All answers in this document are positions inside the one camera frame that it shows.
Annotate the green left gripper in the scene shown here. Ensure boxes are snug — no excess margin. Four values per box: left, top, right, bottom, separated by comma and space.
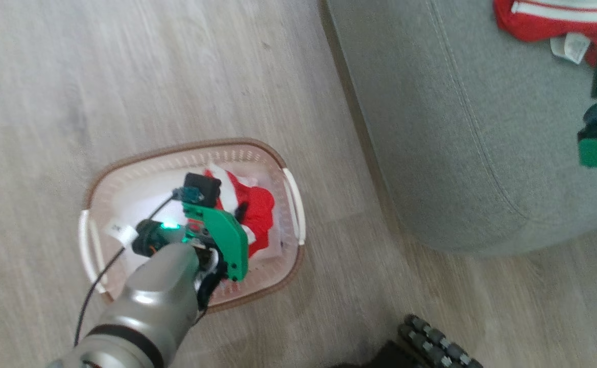
181, 201, 251, 283

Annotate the small red white garment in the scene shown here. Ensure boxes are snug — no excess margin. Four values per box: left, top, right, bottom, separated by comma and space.
188, 164, 276, 259

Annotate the large red white jersey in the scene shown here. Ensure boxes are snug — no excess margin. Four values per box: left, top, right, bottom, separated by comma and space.
493, 0, 597, 67

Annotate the grey fabric sofa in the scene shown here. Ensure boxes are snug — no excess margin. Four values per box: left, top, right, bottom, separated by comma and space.
323, 0, 597, 257

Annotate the beige plastic laundry basket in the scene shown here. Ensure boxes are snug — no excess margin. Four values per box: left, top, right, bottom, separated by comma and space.
78, 138, 307, 314

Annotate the blue camera cable connector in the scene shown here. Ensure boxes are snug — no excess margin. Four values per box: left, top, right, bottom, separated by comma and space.
172, 187, 203, 203

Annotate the white cable label tag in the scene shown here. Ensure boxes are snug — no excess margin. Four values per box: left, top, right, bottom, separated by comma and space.
106, 220, 139, 247

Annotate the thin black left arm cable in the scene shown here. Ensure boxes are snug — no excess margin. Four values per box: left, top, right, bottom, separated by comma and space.
73, 193, 179, 348

